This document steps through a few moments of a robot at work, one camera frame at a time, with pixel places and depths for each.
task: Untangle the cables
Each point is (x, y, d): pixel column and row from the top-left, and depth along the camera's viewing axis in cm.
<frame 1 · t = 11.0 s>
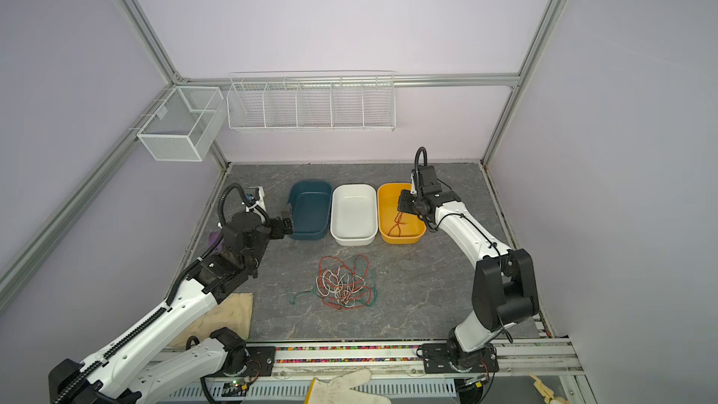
left hand: (273, 209, 75), fingers open
right hand: (404, 202, 89), fingers closed
teal plastic bin: (310, 203, 112), on the table
white plastic bin: (353, 213, 108), on the table
beige work glove: (236, 314, 84), on the table

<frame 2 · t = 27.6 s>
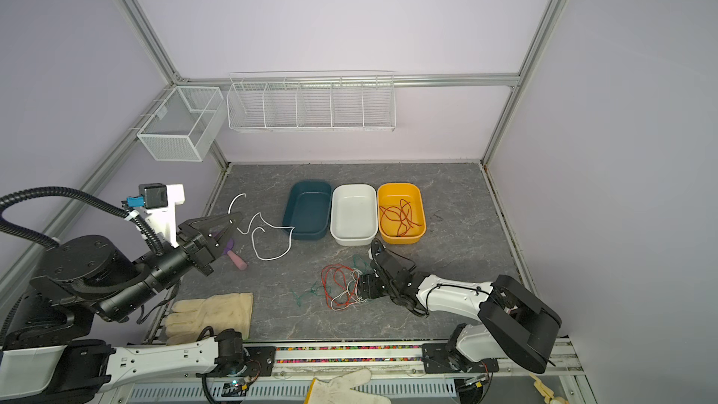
left hand: (239, 224, 47), fingers closed
right hand: (366, 284, 86), fingers open
the named things where they were.

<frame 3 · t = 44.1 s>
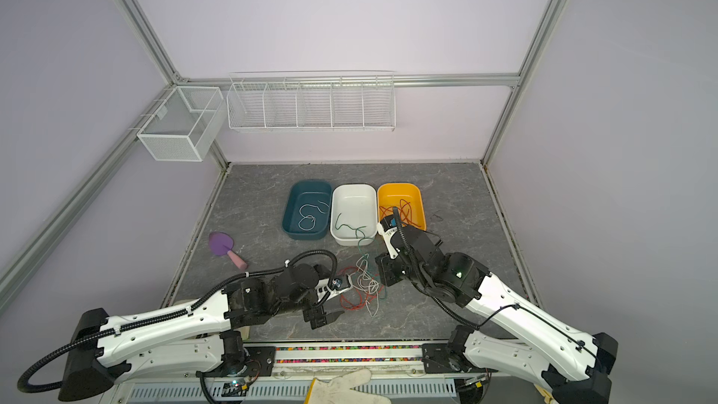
left hand: (333, 294, 73), fingers open
right hand: (376, 261, 69), fingers closed
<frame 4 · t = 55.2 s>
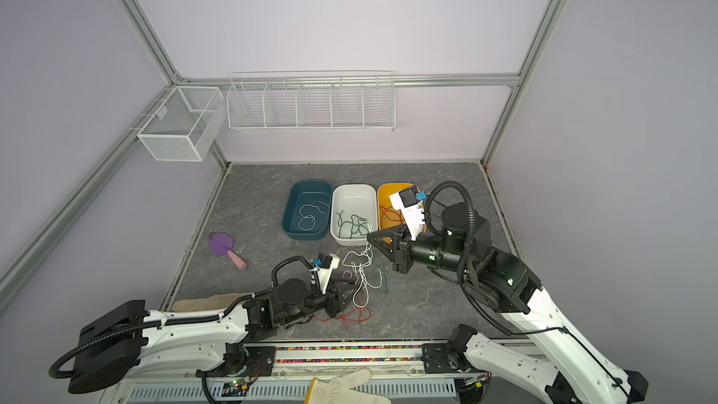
left hand: (357, 291, 72), fingers open
right hand: (367, 240, 55), fingers closed
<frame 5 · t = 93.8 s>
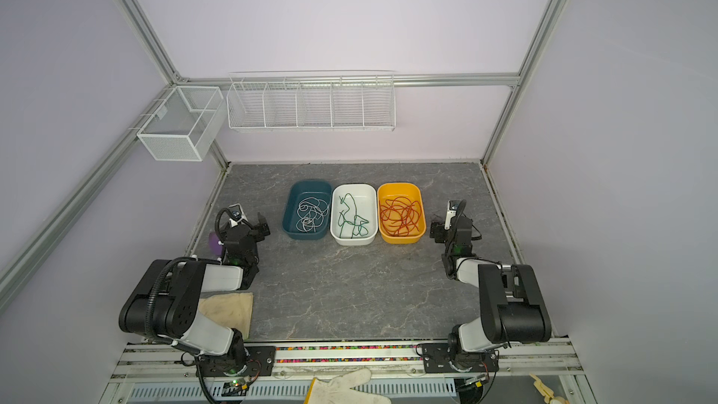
left hand: (246, 219, 91), fingers open
right hand: (450, 221, 93), fingers open
